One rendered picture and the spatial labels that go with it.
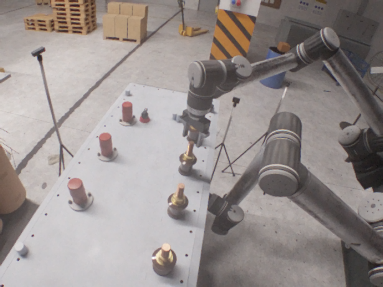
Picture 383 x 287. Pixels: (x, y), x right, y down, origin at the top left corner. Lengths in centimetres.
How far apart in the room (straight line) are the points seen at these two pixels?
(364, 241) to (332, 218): 23
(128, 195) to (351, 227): 101
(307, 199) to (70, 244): 96
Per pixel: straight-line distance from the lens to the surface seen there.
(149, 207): 112
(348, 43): 1013
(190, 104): 95
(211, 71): 89
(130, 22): 715
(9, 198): 263
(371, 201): 156
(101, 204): 114
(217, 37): 590
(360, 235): 117
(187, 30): 843
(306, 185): 89
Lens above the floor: 232
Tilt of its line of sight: 40 degrees down
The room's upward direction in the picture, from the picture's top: 10 degrees clockwise
